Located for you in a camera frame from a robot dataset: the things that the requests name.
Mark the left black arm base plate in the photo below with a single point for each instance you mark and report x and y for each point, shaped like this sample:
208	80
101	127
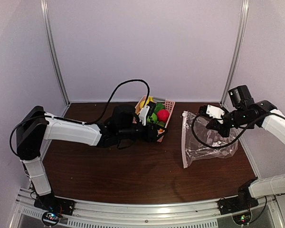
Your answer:
55	204

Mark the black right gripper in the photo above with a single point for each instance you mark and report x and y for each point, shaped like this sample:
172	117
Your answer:
214	124

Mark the left round circuit board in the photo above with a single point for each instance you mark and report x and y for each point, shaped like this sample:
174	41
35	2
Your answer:
50	218

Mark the yellow toy pear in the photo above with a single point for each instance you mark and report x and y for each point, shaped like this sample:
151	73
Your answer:
142	104

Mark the right round circuit board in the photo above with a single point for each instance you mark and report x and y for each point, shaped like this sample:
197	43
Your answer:
242	219

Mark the yellow toy banana bunch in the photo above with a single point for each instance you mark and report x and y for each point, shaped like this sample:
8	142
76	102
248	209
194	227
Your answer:
149	99

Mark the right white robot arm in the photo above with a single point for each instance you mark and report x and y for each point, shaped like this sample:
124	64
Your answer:
247	115

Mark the red toy apple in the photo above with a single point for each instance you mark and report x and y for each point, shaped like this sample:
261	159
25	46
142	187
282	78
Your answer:
163	115

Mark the left aluminium frame post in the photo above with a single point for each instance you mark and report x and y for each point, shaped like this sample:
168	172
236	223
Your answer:
52	51

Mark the green orange toy mango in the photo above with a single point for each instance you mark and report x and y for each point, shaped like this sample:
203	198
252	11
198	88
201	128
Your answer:
161	123

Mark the round circuit board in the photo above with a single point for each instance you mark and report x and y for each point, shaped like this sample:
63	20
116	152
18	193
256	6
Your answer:
242	219
50	218

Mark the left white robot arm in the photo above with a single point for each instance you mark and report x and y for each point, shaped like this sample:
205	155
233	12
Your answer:
38	125

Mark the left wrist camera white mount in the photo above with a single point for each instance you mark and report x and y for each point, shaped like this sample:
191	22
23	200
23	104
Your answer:
146	113

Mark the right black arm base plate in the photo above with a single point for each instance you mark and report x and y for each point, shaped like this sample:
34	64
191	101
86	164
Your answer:
235	204

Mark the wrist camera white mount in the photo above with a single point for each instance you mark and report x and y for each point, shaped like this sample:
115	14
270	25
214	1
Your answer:
146	113
212	111

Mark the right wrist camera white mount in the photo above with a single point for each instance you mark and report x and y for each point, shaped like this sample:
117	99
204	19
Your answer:
212	111

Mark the pink perforated plastic basket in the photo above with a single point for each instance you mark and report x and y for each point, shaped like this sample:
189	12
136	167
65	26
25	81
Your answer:
169	106

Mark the aluminium frame post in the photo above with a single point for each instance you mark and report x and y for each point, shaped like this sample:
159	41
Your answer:
244	12
52	51

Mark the green toy bell pepper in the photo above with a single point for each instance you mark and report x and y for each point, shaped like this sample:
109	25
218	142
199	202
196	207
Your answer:
159	106

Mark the right aluminium frame post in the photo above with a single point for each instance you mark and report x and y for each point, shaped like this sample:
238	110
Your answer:
244	12

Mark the clear zip top bag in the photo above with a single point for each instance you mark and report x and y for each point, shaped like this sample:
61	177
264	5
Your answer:
200	143

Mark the green toy watermelon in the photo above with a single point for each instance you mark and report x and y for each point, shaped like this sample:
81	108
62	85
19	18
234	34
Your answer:
153	118

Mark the front aluminium rail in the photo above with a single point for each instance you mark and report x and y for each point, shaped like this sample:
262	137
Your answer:
199	214

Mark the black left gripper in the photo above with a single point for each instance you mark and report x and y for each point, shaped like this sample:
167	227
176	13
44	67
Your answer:
152	137

